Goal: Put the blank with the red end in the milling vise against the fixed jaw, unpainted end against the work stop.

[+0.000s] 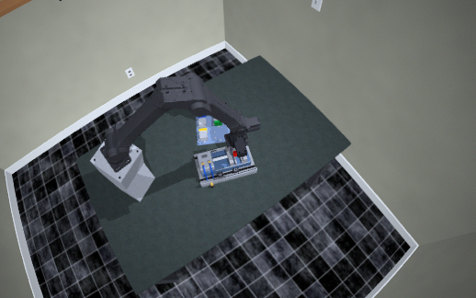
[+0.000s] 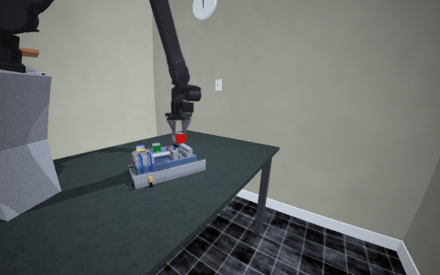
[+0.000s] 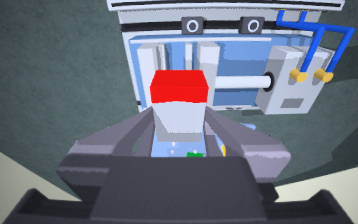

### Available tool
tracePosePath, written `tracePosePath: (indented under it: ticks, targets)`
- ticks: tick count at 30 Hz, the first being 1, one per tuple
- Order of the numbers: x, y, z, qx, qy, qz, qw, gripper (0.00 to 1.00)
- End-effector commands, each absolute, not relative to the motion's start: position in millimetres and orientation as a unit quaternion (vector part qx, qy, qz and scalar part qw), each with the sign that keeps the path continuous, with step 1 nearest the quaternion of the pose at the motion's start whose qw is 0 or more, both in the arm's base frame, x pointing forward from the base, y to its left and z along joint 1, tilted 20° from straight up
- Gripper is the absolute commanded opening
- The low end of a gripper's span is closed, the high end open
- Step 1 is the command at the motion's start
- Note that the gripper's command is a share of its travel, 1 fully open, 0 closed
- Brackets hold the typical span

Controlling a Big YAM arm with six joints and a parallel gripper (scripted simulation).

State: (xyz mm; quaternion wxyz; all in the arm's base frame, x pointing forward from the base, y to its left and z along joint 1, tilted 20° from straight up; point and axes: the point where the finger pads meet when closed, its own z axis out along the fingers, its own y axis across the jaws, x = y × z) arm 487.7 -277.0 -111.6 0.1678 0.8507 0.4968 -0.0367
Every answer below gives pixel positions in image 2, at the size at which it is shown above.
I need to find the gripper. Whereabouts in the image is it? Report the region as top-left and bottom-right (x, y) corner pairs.
(165, 100), (191, 136)

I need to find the white block with red end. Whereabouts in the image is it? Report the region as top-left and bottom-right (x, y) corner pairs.
(172, 132), (186, 143)

